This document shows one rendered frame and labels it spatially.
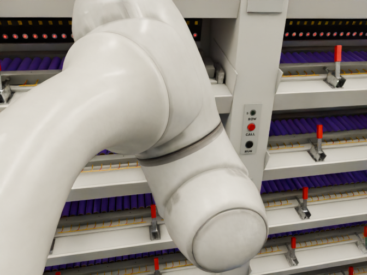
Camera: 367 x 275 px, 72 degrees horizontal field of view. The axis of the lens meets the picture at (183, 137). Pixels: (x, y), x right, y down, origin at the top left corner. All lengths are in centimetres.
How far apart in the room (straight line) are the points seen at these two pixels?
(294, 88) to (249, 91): 11
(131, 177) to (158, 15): 44
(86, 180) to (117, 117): 45
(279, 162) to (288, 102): 16
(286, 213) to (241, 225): 61
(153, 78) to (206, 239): 13
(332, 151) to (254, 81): 34
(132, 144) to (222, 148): 9
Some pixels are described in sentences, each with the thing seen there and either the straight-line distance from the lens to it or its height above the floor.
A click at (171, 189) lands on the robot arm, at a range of 25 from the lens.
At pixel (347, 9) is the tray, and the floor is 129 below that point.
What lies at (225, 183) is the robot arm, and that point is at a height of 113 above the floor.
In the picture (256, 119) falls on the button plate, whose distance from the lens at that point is 59.
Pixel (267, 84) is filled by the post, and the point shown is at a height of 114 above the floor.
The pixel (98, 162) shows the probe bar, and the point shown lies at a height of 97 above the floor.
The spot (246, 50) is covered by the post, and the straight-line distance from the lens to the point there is 54.
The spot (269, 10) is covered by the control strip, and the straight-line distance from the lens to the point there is 55.
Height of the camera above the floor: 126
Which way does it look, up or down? 24 degrees down
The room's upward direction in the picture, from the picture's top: straight up
